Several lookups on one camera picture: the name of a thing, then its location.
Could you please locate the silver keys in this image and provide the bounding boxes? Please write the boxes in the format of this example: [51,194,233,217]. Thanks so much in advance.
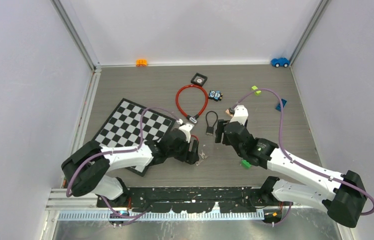
[197,150,208,165]

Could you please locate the small black cable padlock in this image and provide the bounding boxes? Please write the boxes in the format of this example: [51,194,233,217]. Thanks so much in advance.
[205,110,219,136]

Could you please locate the red cable lock chrome cylinder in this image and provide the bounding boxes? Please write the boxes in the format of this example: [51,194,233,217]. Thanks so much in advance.
[175,84,209,125]

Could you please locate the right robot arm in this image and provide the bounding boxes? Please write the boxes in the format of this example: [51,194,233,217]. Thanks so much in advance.
[215,120,368,228]

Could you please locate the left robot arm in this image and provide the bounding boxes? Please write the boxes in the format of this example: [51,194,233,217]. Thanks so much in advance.
[61,128,199,207]

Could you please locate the pink eraser block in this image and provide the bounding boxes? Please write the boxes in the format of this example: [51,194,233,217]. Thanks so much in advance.
[225,109,234,118]

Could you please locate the blue owl toy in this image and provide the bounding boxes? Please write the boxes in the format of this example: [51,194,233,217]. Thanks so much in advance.
[208,90,223,102]

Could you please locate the dark green cube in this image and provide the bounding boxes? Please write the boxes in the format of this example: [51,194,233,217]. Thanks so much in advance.
[240,159,252,169]

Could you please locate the lime green block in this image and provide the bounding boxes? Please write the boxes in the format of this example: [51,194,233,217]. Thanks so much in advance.
[251,85,262,96]

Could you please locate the black square framed box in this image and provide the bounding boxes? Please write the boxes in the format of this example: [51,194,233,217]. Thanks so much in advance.
[190,72,208,87]

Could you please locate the blue lego brick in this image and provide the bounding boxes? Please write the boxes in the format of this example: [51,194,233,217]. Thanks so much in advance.
[275,98,287,112]

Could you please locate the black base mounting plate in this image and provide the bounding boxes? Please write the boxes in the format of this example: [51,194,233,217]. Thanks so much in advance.
[96,186,294,215]

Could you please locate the black white checkerboard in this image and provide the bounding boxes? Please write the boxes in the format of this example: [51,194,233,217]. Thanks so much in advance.
[92,97,177,177]

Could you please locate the blue toy car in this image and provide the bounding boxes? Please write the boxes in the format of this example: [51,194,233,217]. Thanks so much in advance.
[270,57,290,68]

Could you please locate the orange toy car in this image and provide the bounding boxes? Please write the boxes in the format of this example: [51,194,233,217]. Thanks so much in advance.
[135,59,148,67]

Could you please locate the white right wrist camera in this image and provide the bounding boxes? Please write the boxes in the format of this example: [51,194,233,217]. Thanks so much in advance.
[229,105,249,126]

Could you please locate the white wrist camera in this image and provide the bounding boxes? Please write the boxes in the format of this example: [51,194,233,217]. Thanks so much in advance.
[178,122,195,135]
[229,105,249,126]

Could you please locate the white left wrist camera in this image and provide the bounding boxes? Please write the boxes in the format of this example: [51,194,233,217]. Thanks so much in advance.
[178,122,195,135]

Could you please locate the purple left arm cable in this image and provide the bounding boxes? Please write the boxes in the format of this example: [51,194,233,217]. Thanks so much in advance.
[65,106,185,227]

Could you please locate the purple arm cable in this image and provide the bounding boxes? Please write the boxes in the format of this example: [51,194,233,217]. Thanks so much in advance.
[228,88,374,217]
[65,106,185,227]

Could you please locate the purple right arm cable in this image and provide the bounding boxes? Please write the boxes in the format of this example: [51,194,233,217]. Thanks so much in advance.
[228,88,374,217]

